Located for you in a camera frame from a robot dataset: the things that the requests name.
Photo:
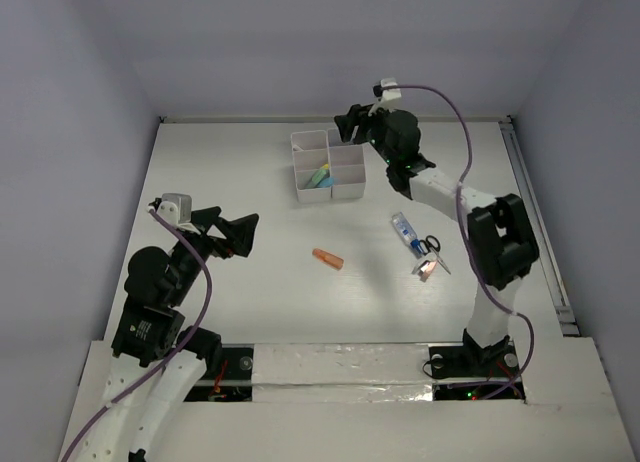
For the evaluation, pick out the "white organizer tray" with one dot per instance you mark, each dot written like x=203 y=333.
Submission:
x=347 y=167
x=313 y=156

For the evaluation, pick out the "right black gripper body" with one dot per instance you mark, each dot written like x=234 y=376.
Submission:
x=372 y=128

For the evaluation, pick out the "white organizer tray right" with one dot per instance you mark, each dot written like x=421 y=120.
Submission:
x=347 y=167

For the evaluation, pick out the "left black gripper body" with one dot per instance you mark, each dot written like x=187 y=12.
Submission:
x=211 y=233

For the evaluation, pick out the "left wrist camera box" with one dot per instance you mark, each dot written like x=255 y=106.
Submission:
x=174 y=208

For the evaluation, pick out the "clear glue bottle blue cap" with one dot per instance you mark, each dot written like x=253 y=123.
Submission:
x=407 y=233

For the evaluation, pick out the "light blue marker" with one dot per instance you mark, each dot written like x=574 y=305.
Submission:
x=326 y=182

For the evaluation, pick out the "pink white correction tape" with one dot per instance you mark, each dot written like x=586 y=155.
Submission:
x=424 y=268

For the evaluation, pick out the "black handled scissors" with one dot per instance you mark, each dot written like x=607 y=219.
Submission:
x=431 y=244

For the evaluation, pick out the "green clear highlighter marker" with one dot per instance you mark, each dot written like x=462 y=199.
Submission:
x=317 y=177

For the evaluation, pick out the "orange highlighter marker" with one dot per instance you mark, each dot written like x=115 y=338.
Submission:
x=328 y=258

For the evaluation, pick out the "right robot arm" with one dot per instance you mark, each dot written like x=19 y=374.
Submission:
x=496 y=233

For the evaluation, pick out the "white organizer tray left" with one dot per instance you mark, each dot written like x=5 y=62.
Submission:
x=313 y=156

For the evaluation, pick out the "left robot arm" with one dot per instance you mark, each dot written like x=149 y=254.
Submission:
x=160 y=350

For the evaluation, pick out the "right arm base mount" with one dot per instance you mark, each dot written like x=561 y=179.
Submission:
x=455 y=377

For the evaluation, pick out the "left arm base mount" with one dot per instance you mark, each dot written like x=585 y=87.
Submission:
x=230 y=381

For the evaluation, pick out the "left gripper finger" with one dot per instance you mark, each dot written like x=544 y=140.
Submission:
x=237 y=235
x=204 y=219

